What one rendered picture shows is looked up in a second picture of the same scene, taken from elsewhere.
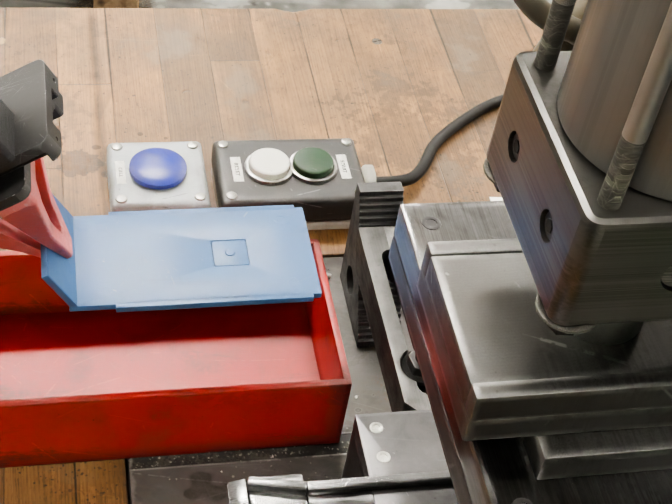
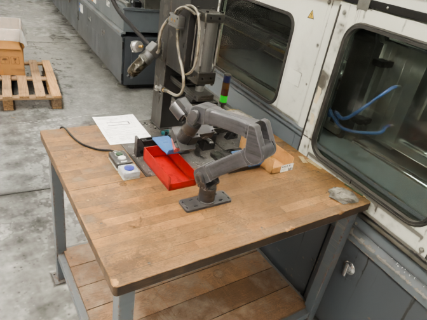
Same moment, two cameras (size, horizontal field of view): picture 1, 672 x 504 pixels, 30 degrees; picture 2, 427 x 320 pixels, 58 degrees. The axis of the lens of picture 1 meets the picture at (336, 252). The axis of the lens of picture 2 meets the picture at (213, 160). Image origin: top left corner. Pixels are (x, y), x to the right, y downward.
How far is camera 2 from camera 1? 1.65 m
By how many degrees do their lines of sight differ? 82
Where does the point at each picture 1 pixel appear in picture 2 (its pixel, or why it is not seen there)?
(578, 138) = (208, 71)
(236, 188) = (128, 160)
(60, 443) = (186, 170)
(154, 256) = (169, 146)
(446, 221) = not seen: hidden behind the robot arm
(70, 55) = (89, 190)
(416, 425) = not seen: hidden behind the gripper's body
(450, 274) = (201, 95)
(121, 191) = (136, 171)
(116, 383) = (170, 171)
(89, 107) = (105, 185)
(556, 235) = (212, 77)
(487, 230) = not seen: hidden behind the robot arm
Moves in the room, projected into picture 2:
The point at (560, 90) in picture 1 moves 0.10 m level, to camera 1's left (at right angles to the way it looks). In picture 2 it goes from (204, 71) to (210, 79)
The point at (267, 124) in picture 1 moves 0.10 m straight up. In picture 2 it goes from (100, 166) to (100, 145)
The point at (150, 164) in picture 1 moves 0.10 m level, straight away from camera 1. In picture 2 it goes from (129, 167) to (103, 170)
